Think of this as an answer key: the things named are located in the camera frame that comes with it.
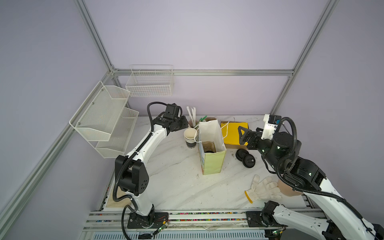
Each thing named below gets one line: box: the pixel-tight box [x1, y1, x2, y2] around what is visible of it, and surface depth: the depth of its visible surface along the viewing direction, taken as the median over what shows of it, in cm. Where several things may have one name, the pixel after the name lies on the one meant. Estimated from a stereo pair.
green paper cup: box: [202, 141, 217, 153], surface depth 100 cm
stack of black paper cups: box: [183, 127, 198, 149], surface depth 95 cm
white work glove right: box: [244, 174, 282, 204], surface depth 84 cm
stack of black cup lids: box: [235, 148, 256, 168], surface depth 95 cm
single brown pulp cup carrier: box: [202, 141, 217, 153], surface depth 100 cm
